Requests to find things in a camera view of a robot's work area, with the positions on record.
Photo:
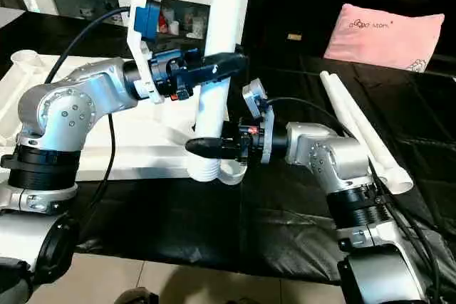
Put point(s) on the white plastic table top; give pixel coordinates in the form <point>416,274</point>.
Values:
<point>142,154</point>

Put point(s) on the red and white carton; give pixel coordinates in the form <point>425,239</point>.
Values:
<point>163,21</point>

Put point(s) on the black work mat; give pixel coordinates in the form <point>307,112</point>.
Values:
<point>199,218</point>

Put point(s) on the small yellow label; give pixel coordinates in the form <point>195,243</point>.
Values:
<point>295,37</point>

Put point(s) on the dark left robot foot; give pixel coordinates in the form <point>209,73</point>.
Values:
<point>137,297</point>

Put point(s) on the pink pillow with print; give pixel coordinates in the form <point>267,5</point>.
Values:
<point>384,37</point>

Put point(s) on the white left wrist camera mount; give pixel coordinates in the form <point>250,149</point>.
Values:
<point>137,47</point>

